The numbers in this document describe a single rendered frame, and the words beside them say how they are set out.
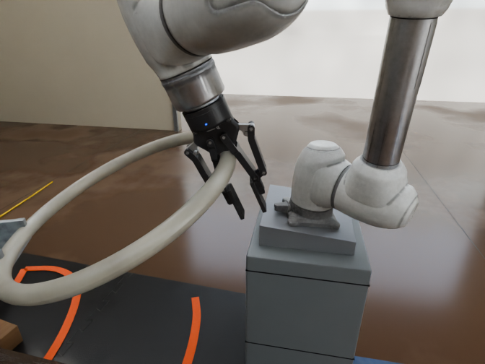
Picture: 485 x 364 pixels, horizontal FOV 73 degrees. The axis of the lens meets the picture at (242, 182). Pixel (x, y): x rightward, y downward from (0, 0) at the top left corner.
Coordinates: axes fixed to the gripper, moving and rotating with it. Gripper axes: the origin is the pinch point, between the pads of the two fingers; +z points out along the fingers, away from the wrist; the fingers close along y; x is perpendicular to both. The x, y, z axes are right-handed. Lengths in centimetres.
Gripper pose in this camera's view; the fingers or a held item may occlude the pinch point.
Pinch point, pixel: (247, 198)
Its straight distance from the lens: 63.6
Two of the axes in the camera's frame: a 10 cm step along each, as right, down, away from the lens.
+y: -9.3, 3.1, 2.1
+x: -0.3, 5.0, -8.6
